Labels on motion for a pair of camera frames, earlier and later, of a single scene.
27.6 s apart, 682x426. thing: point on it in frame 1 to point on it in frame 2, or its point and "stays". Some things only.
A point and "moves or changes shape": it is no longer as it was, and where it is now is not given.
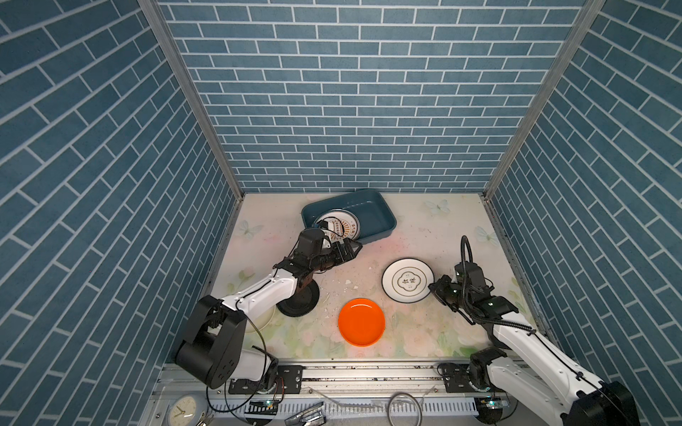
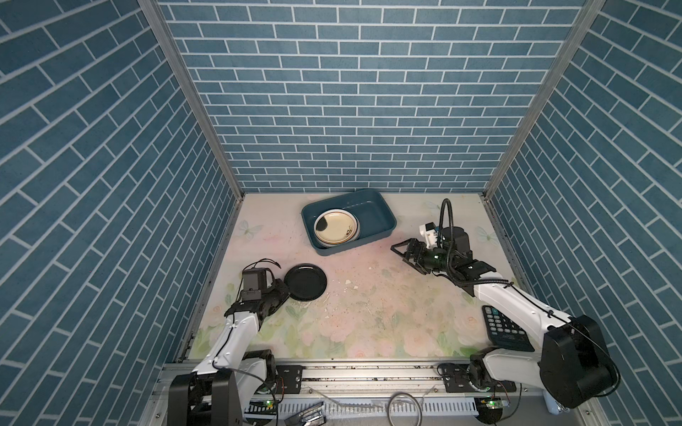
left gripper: [345, 250] to [283, 291]
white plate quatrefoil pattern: [407, 280] to [349, 241]
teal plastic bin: [375, 216] stays
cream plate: [261, 320] moves or changes shape
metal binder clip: [311, 416] stays
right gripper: [437, 287] to [410, 240]
